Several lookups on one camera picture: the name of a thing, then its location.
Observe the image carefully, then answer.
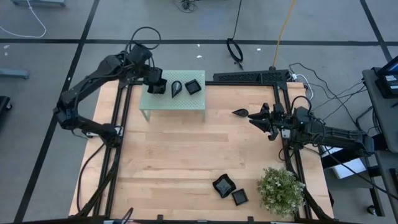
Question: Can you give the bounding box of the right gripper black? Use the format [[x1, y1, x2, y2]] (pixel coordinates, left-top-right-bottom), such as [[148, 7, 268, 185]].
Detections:
[[248, 102, 296, 142]]

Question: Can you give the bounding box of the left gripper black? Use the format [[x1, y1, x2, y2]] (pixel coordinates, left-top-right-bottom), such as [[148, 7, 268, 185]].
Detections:
[[142, 67, 164, 89]]

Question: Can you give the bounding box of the pale green perforated shelf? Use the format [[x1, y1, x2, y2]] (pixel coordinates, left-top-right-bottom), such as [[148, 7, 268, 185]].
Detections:
[[138, 69, 206, 122]]

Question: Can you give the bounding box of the artificial flowering green plant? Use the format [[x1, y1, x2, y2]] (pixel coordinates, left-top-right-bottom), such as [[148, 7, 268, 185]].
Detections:
[[256, 167, 307, 218]]

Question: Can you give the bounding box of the white board sheet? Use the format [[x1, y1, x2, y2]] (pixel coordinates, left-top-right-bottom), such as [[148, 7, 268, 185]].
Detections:
[[322, 145, 368, 180]]

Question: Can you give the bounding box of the grey side desk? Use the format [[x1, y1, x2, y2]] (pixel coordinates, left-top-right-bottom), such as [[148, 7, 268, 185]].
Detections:
[[361, 67, 398, 156]]

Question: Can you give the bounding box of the dark laptop computer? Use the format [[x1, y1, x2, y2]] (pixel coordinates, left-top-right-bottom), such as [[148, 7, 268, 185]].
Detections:
[[374, 55, 398, 100]]

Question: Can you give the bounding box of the dark grey desk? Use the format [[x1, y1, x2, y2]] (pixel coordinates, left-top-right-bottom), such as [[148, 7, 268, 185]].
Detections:
[[374, 149, 398, 224]]

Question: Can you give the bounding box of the grey floor bar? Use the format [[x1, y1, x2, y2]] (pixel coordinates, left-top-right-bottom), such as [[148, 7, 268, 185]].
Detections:
[[0, 68, 30, 80]]

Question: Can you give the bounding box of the grey table base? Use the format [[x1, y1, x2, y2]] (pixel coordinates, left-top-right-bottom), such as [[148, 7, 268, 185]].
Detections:
[[11, 0, 67, 7]]

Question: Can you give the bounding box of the black floor equipment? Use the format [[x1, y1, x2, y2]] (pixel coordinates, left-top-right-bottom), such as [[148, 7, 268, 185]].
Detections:
[[0, 95, 14, 113]]

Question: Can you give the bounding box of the black aluminium table frame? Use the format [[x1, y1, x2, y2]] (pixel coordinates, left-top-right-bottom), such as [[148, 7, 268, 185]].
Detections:
[[74, 81, 335, 224]]

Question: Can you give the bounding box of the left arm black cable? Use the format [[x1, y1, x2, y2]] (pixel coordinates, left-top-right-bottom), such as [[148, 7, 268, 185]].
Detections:
[[126, 26, 162, 52]]

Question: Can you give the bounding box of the black perforated cable tray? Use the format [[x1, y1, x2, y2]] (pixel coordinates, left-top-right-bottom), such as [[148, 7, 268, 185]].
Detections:
[[213, 69, 290, 84]]

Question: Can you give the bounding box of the black hanging cable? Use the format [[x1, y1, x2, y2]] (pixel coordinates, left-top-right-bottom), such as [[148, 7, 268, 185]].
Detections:
[[226, 0, 244, 71]]

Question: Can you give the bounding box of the black cable bundle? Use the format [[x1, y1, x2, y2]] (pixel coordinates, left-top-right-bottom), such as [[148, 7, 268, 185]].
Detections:
[[172, 0, 197, 14]]

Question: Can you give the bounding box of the yellow hanging cable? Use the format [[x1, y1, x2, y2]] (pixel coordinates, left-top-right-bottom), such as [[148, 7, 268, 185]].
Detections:
[[272, 0, 297, 71]]

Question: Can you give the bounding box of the white floor cable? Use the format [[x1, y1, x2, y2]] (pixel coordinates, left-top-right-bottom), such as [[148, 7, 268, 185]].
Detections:
[[0, 0, 47, 39]]

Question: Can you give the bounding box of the black table-side cable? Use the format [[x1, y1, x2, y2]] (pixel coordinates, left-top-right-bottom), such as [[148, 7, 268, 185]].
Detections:
[[75, 142, 106, 216]]

